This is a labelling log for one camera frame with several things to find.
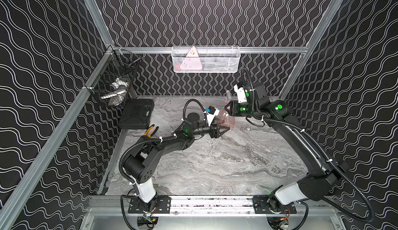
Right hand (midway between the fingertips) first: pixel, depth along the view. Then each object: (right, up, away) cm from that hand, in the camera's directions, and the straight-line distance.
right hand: (227, 106), depth 73 cm
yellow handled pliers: (-46, -13, +28) cm, 55 cm away
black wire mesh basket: (-65, +28, +25) cm, 75 cm away
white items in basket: (-53, +4, +1) cm, 53 cm away
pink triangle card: (-18, +27, +18) cm, 37 cm away
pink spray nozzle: (0, +4, -2) cm, 5 cm away
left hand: (+1, -8, +5) cm, 10 cm away
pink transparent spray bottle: (-1, -6, +1) cm, 7 cm away
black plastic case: (-56, -4, +30) cm, 63 cm away
